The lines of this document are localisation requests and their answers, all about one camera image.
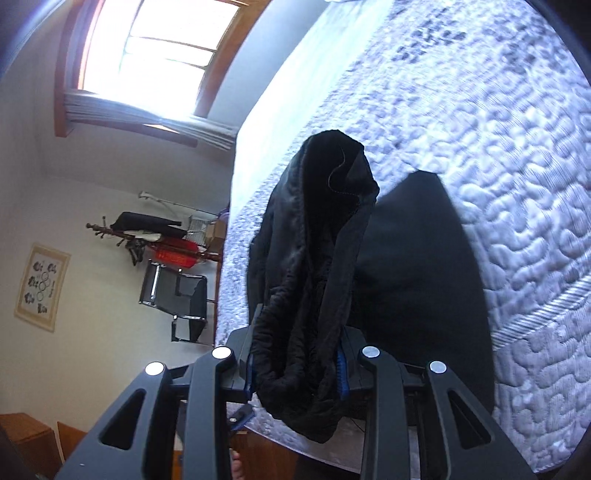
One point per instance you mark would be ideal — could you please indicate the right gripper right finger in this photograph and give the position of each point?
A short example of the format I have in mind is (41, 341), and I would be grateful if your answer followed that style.
(429, 407)

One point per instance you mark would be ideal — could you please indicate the wooden coat rack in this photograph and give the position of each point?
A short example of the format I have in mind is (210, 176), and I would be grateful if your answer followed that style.
(136, 242)

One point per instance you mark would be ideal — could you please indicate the white wire rack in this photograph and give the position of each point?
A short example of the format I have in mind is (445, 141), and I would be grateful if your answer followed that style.
(194, 221)

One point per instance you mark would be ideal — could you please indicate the black chrome folding chair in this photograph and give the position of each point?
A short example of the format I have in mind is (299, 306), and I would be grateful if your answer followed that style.
(183, 296)

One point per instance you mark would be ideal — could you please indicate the cardboard box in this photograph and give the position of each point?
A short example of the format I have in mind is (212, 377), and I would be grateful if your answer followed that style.
(215, 235)

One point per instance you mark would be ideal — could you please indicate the black quilted pants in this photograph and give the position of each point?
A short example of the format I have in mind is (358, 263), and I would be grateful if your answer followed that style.
(334, 252)

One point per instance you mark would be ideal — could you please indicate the wooden framed window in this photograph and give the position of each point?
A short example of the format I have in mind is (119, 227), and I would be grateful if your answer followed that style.
(167, 57)

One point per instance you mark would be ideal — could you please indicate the wooden cabinet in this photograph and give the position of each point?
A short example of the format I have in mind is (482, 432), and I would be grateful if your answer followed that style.
(43, 448)

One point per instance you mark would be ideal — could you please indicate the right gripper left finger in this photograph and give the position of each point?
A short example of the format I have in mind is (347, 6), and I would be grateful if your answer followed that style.
(200, 404)

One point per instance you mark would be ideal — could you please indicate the red bag on rack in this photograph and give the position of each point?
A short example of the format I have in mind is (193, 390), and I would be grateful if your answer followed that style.
(175, 252)

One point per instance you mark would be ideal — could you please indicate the person's left hand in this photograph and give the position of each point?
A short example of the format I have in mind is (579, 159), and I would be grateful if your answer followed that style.
(236, 466)

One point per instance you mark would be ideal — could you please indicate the white pleated curtain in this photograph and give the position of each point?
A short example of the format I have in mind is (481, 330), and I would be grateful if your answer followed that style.
(88, 108)

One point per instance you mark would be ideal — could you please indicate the quilted grey floral mattress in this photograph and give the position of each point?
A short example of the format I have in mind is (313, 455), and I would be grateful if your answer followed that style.
(488, 96)

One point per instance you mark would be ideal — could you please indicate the framed wall picture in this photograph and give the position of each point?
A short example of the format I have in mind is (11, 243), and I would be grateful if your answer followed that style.
(41, 285)

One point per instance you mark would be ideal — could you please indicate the black garment on rack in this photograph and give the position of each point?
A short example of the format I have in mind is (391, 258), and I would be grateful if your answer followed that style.
(131, 221)

